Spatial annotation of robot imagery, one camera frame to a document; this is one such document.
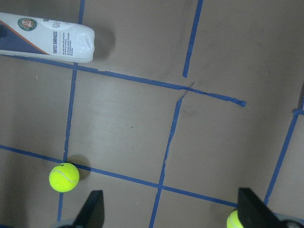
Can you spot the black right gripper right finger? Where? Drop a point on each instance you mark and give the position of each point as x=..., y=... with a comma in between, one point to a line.
x=253, y=213

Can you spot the white blue tennis ball can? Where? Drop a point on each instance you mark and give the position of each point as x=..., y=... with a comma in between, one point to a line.
x=25, y=36

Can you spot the tennis ball near left base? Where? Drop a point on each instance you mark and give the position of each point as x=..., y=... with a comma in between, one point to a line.
x=64, y=177

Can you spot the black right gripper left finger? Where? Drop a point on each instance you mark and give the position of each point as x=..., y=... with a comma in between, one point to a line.
x=92, y=213

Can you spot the tennis ball base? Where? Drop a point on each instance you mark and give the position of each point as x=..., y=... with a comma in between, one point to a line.
x=64, y=177
x=233, y=220

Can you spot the tennis ball near right base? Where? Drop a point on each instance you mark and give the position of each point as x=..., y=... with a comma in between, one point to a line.
x=233, y=220

